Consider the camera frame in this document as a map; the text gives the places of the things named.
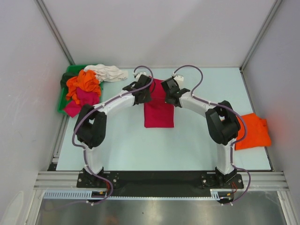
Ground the white t shirt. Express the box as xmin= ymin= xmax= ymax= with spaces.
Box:
xmin=83 ymin=64 xmax=128 ymax=83

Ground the magenta t shirt in bin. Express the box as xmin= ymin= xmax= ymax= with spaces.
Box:
xmin=63 ymin=87 xmax=100 ymax=118

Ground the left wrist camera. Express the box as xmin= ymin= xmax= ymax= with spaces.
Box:
xmin=133 ymin=71 xmax=148 ymax=81

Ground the folded orange t shirt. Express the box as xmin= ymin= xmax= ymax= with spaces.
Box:
xmin=235 ymin=113 xmax=272 ymax=150

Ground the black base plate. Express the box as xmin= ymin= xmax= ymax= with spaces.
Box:
xmin=76 ymin=170 xmax=244 ymax=198

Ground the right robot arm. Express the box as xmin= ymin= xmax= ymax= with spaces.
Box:
xmin=161 ymin=78 xmax=240 ymax=188

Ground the aluminium frame rail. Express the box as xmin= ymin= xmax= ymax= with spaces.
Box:
xmin=34 ymin=171 xmax=289 ymax=191

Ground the grey slotted cable duct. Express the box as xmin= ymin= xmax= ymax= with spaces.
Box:
xmin=44 ymin=190 xmax=225 ymax=201

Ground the crimson t shirt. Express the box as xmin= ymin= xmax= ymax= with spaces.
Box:
xmin=144 ymin=79 xmax=174 ymax=128

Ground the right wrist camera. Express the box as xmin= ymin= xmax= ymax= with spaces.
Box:
xmin=172 ymin=73 xmax=184 ymax=86

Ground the crumpled orange t shirt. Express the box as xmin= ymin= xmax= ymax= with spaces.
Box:
xmin=66 ymin=69 xmax=101 ymax=105

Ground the green plastic bin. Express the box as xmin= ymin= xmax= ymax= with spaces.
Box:
xmin=58 ymin=65 xmax=102 ymax=115

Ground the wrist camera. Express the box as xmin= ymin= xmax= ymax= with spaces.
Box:
xmin=133 ymin=71 xmax=148 ymax=81
xmin=172 ymin=73 xmax=184 ymax=86

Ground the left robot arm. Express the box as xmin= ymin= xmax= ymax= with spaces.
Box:
xmin=72 ymin=74 xmax=154 ymax=188

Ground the dark green t shirt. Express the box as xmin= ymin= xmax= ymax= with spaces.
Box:
xmin=60 ymin=72 xmax=78 ymax=88

